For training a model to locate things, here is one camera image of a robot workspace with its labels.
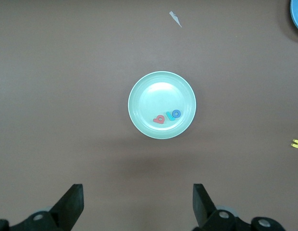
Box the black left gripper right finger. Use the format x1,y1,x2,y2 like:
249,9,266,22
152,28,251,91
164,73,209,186
193,184,286,231

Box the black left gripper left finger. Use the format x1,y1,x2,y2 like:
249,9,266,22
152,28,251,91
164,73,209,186
0,184,84,231

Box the brown table cover sheet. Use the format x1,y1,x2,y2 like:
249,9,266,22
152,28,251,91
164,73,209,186
0,0,298,231

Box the white paper scrap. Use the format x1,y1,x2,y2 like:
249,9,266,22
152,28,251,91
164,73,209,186
169,11,183,28

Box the light green round plate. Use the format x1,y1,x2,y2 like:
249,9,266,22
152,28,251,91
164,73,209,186
127,71,197,140

